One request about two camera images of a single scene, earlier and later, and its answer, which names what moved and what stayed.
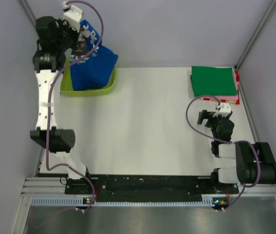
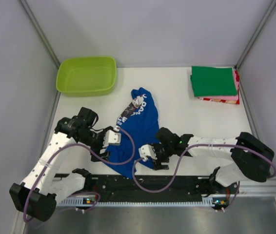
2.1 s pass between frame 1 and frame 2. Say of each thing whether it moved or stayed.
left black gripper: moved
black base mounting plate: stayed
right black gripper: moved
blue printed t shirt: moved
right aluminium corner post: stayed
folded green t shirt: stayed
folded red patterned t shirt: stayed
